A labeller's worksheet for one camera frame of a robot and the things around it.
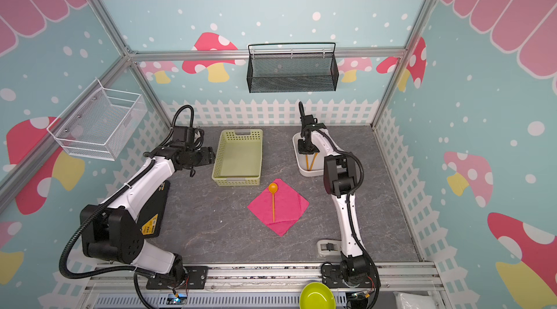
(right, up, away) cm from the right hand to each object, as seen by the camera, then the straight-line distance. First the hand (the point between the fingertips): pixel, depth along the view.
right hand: (305, 149), depth 109 cm
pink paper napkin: (-13, -24, -17) cm, 32 cm away
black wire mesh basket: (-17, +34, -14) cm, 40 cm away
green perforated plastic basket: (-33, -4, -4) cm, 34 cm away
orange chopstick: (+4, -6, -3) cm, 7 cm away
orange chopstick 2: (+1, -6, -3) cm, 7 cm away
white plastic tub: (+6, -9, -6) cm, 12 cm away
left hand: (-42, -4, -21) cm, 47 cm away
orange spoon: (-16, -17, -14) cm, 27 cm away
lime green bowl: (0, -48, -38) cm, 61 cm away
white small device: (+6, -35, -32) cm, 47 cm away
